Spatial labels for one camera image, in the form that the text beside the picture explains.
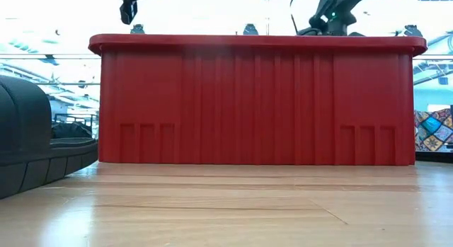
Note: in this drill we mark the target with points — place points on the black slide sandal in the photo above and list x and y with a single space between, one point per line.
24 133

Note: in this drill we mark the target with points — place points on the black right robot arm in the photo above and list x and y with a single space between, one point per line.
336 6

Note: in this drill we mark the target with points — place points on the red plastic bin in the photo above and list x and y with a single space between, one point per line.
247 109

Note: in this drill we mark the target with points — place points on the dark dome-shaped fixture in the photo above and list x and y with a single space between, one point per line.
413 31
137 29
250 29

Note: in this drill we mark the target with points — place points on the black rounded bag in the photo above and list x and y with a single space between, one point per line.
70 131

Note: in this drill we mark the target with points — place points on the colourful patterned cloth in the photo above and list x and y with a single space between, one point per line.
433 132

